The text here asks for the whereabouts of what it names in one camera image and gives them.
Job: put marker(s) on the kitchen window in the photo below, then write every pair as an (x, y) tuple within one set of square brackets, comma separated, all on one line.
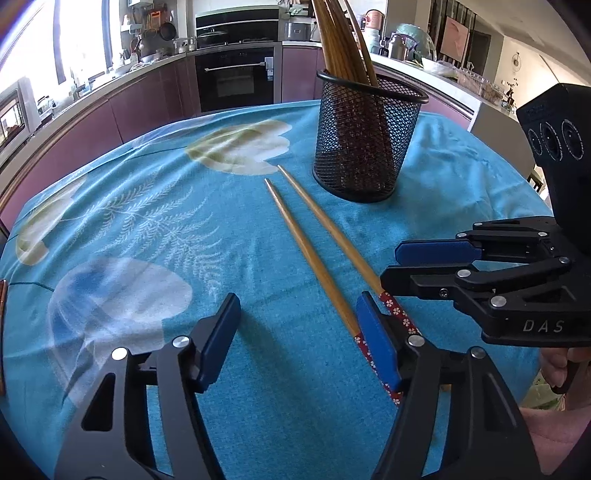
[(27, 46)]

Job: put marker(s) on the wok with glass lid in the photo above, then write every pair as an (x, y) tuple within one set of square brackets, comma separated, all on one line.
[(212, 37)]

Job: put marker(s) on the steel kettle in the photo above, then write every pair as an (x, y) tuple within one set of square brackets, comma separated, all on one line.
[(401, 47)]

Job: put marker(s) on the clear plastic container rack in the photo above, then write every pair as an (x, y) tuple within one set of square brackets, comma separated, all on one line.
[(480, 85)]

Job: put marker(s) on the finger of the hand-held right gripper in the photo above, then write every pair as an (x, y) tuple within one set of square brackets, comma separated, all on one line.
[(508, 318), (434, 253)]

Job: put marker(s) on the person's right hand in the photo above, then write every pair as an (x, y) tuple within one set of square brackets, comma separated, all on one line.
[(550, 365)]

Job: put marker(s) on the microwave oven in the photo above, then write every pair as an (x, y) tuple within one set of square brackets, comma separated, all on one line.
[(14, 117)]

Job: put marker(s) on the black range hood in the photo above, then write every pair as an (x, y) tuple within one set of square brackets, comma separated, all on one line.
[(238, 23)]

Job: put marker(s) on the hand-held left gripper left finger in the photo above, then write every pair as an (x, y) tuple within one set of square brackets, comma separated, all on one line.
[(217, 346)]

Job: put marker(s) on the silver box appliance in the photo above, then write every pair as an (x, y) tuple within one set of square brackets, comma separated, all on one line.
[(298, 31)]

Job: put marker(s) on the wall fan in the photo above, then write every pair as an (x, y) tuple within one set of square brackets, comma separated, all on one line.
[(516, 62)]

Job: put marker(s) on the blue floral tablecloth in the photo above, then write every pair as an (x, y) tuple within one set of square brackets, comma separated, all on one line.
[(161, 230)]

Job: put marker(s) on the black mesh utensil holder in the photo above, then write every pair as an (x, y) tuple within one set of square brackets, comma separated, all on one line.
[(392, 152)]

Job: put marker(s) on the teal glass dome cover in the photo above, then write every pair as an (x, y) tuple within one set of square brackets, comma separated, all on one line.
[(422, 41)]

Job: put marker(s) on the pale green bag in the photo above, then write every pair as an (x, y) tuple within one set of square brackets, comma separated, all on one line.
[(540, 392)]

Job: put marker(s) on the hanging black frying pan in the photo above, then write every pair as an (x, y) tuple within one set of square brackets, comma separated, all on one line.
[(167, 30)]

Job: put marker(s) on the pink picture board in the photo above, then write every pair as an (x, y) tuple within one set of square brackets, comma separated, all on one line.
[(455, 38)]

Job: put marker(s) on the pink pitcher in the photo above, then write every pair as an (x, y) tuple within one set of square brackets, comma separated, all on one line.
[(375, 21)]

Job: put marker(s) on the white kitchen counter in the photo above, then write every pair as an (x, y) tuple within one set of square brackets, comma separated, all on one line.
[(498, 129)]

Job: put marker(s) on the purple kitchen cabinets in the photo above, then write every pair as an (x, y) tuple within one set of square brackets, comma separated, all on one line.
[(143, 106)]

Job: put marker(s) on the person's right forearm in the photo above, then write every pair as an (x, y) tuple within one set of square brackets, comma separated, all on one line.
[(554, 438)]

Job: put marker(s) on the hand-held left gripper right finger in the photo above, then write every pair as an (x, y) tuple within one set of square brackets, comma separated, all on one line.
[(378, 341)]

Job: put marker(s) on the black built-in oven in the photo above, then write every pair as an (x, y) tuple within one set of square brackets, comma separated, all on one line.
[(235, 78)]

